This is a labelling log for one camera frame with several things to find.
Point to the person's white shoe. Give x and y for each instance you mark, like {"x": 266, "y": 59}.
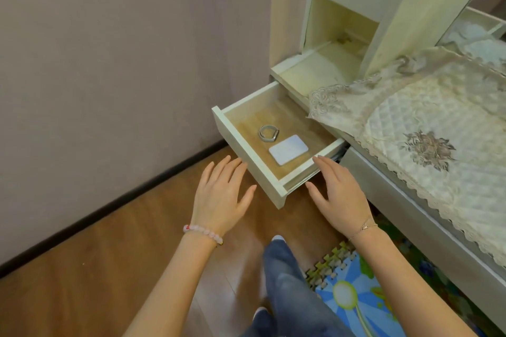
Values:
{"x": 260, "y": 311}
{"x": 278, "y": 239}

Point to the person's right leg in jeans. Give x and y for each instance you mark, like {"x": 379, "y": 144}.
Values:
{"x": 296, "y": 293}

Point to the person's right hand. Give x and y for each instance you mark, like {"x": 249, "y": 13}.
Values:
{"x": 344, "y": 198}

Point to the person's left forearm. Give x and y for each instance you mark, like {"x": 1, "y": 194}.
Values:
{"x": 170, "y": 293}

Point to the person's left hand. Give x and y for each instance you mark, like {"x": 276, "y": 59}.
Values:
{"x": 217, "y": 202}

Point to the quilted lace table cloth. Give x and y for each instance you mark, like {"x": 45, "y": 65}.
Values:
{"x": 435, "y": 131}

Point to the person's right forearm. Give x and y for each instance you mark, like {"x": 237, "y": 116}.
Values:
{"x": 415, "y": 293}

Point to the white power bank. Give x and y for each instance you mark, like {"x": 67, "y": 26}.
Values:
{"x": 288, "y": 150}

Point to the person's right white shoe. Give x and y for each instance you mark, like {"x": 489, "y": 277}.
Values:
{"x": 278, "y": 239}

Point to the dark brown wooden trim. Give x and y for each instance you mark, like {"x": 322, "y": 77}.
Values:
{"x": 106, "y": 206}

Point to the person's left white shoe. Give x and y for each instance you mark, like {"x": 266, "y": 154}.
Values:
{"x": 260, "y": 311}

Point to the silver grey wristband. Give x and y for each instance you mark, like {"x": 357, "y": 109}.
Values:
{"x": 268, "y": 133}

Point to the dressing table mirror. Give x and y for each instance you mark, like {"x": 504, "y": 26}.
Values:
{"x": 478, "y": 32}

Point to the person's leg in jeans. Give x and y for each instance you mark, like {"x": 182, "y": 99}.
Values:
{"x": 257, "y": 325}
{"x": 296, "y": 293}

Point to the wide white drawer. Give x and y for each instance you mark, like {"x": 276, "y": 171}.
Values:
{"x": 415, "y": 222}

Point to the small white drawer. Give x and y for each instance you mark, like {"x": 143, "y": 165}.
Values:
{"x": 253, "y": 143}

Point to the colourful foam puzzle mat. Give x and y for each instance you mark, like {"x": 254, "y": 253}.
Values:
{"x": 355, "y": 293}

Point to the cream dressing table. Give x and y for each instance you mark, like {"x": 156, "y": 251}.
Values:
{"x": 403, "y": 5}

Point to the person's left leg in jeans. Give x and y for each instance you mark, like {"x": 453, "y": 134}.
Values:
{"x": 257, "y": 325}

